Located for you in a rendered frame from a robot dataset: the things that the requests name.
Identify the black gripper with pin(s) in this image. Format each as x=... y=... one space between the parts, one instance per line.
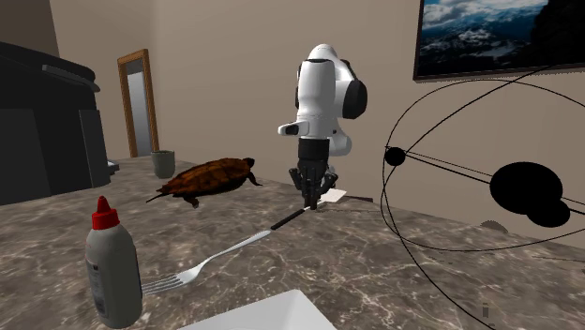
x=313 y=153

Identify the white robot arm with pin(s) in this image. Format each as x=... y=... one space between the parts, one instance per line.
x=320 y=91

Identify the white flat square object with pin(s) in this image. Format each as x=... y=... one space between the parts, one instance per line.
x=333 y=195

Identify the brown turtle figure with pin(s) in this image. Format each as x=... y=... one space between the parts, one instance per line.
x=205 y=179

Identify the white plate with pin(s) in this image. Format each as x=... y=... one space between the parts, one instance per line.
x=269 y=315

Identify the grey cup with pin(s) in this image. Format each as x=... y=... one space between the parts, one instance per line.
x=163 y=164

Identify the wooden framed mirror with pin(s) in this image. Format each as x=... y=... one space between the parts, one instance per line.
x=137 y=105

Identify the grey bottle with red cap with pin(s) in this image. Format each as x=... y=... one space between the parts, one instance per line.
x=114 y=274

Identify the black appliance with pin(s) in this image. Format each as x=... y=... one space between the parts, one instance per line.
x=41 y=137

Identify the mountain landscape wall picture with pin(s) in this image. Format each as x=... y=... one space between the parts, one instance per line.
x=493 y=36

